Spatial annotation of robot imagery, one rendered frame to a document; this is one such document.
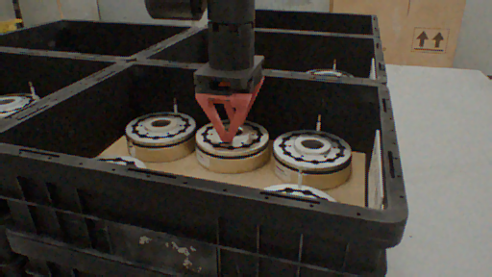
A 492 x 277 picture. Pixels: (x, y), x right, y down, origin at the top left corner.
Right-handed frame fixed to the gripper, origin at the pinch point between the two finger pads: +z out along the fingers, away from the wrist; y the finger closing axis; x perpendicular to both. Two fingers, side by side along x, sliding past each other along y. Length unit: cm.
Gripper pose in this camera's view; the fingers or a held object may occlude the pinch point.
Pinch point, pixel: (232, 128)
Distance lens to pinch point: 50.8
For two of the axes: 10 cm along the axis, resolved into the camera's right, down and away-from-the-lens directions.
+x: 9.6, 1.3, -2.3
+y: -2.7, 4.4, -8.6
